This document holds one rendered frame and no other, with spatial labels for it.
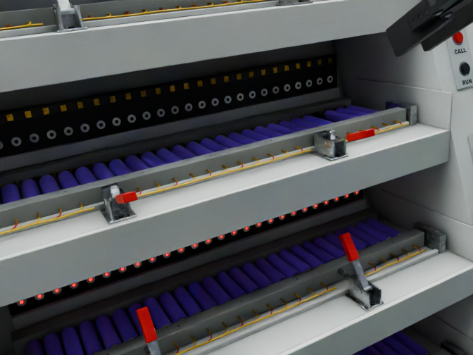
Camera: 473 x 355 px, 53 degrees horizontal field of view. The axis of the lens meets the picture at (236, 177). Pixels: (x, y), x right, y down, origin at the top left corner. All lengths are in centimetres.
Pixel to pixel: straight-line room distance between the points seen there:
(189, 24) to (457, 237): 47
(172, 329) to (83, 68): 30
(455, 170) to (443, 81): 12
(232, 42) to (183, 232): 21
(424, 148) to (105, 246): 42
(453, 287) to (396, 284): 8
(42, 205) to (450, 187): 53
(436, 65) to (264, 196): 31
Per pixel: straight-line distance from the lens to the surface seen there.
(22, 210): 51
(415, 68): 73
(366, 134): 53
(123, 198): 42
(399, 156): 64
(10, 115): 63
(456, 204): 73
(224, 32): 54
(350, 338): 61
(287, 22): 58
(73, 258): 47
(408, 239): 73
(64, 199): 51
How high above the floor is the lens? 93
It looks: 3 degrees down
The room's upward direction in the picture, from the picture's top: 14 degrees counter-clockwise
